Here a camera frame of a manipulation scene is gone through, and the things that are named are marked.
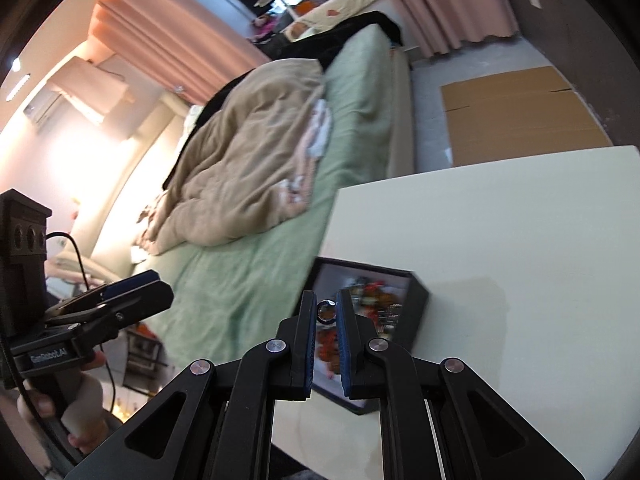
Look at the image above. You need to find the beige blanket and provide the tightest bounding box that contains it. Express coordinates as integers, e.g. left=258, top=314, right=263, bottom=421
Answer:
left=136, top=58, right=332, bottom=256

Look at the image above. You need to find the person's left hand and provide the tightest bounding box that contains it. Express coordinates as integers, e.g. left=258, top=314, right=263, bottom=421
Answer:
left=27, top=350, right=122, bottom=455

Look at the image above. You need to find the flat cardboard sheet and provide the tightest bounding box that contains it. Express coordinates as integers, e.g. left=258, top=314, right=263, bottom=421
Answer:
left=440, top=66, right=612, bottom=167

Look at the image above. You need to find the patterned cream quilt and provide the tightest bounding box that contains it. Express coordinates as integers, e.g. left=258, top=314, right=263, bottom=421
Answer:
left=282, top=0, right=378, bottom=42

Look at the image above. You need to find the pink curtain by window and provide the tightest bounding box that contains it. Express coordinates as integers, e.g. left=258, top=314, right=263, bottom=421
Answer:
left=89, top=0, right=269, bottom=105

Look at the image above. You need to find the black cable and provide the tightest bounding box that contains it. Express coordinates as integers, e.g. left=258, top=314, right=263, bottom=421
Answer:
left=44, top=231, right=120, bottom=411

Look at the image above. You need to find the black jewelry box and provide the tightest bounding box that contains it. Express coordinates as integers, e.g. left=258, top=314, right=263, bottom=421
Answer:
left=309, top=256, right=431, bottom=416

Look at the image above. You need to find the green bed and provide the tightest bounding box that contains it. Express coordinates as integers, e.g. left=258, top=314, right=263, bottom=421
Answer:
left=137, top=24, right=394, bottom=367

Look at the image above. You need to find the red cord bracelet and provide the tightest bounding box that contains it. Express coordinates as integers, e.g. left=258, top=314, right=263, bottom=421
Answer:
left=316, top=282, right=386, bottom=376

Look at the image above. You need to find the black clothing on bed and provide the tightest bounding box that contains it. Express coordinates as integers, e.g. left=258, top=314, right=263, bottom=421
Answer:
left=162, top=11, right=405, bottom=191

